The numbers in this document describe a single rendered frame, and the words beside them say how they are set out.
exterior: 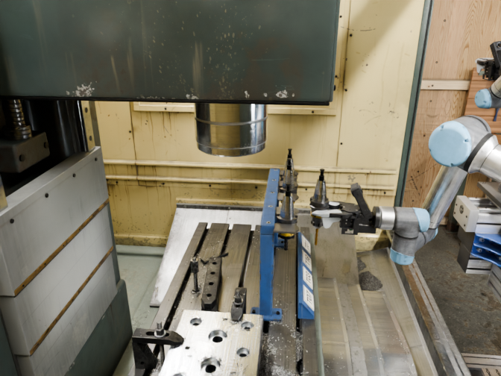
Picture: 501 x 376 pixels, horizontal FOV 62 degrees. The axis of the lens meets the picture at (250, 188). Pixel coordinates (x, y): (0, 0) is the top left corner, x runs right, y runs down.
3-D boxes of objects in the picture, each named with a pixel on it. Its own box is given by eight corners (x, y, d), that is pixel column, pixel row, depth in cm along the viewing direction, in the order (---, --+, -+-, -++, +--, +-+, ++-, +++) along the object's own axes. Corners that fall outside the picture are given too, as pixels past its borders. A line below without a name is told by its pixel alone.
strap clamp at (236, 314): (246, 315, 131) (246, 276, 125) (241, 347, 119) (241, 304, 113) (235, 315, 131) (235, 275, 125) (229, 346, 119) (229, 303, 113)
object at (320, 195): (312, 196, 136) (313, 177, 133) (325, 196, 136) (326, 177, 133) (314, 202, 132) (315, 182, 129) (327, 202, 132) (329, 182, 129)
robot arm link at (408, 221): (427, 239, 131) (432, 215, 127) (391, 236, 132) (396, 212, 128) (420, 227, 138) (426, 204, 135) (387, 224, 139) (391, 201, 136)
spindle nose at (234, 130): (199, 136, 101) (197, 86, 96) (265, 136, 101) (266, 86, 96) (191, 158, 86) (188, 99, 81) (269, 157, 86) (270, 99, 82)
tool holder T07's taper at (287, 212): (280, 212, 125) (281, 191, 123) (295, 212, 125) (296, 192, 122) (278, 218, 121) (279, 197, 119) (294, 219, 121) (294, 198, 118)
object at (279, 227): (298, 225, 121) (299, 223, 120) (299, 234, 116) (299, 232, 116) (274, 224, 121) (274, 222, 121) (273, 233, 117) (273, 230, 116)
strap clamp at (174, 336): (186, 362, 113) (183, 318, 107) (183, 372, 110) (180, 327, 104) (139, 359, 115) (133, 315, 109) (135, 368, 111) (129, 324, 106)
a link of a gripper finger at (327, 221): (312, 230, 132) (341, 229, 133) (314, 213, 129) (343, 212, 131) (310, 226, 134) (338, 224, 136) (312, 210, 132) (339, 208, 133)
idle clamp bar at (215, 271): (222, 272, 153) (222, 257, 150) (216, 320, 129) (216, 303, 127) (209, 271, 153) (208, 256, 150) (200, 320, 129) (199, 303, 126)
